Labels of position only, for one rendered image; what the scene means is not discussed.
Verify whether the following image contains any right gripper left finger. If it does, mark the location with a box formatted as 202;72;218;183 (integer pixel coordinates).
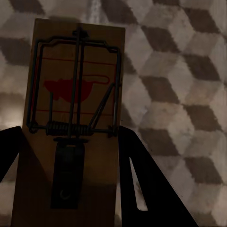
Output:
0;126;22;182

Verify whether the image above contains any mousetrap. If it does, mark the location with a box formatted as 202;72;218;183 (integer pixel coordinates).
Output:
10;18;126;227

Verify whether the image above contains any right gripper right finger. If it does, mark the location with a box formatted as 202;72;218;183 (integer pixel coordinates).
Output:
119;126;198;227

